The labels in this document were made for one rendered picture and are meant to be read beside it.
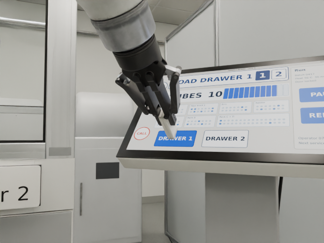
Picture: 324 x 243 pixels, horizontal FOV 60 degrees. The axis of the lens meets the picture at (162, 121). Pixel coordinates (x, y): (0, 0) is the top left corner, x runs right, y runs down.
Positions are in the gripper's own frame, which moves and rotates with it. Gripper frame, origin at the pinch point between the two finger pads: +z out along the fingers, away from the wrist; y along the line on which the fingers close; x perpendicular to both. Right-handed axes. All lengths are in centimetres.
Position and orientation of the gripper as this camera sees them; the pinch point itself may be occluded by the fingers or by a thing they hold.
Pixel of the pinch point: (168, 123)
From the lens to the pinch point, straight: 59.1
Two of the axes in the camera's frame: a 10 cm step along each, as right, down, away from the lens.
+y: -9.1, 0.2, 4.0
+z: 3.1, 6.8, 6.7
